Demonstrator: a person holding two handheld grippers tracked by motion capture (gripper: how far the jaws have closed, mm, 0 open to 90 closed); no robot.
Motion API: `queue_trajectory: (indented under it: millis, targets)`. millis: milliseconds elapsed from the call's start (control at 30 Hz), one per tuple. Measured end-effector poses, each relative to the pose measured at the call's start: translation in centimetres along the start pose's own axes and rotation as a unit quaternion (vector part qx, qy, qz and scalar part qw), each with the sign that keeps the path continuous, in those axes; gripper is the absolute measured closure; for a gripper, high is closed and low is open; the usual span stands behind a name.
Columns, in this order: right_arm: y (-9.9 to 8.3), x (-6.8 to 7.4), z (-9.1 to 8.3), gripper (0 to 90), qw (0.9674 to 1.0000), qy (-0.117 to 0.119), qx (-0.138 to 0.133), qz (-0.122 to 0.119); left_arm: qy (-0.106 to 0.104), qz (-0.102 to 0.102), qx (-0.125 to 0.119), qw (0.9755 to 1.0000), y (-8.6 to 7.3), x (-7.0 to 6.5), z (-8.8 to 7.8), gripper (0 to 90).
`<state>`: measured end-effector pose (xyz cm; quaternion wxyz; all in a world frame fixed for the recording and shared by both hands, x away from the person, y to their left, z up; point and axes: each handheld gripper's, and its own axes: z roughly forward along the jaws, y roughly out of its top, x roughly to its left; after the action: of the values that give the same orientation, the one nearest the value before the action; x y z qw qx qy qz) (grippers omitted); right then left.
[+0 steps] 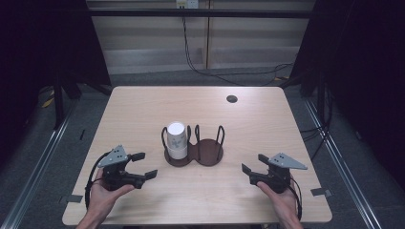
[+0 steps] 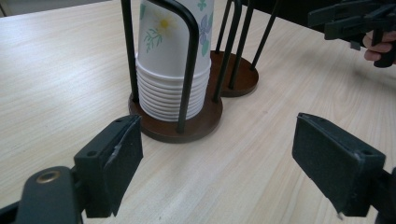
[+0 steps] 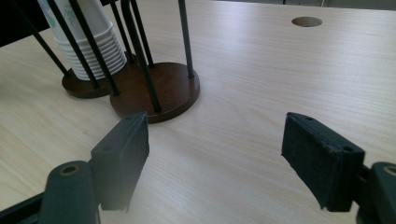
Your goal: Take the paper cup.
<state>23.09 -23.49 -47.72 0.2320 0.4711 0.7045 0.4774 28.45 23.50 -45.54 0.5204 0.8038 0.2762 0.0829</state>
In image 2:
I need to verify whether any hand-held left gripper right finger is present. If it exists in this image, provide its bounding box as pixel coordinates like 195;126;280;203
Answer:
291;112;387;218

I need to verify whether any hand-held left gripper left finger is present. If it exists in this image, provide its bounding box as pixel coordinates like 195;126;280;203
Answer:
73;114;145;218

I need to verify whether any brown double cup holder rack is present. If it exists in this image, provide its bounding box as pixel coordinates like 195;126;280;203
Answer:
120;0;281;145

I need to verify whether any stack of white paper cups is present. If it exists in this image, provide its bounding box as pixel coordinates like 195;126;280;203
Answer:
135;0;216;123

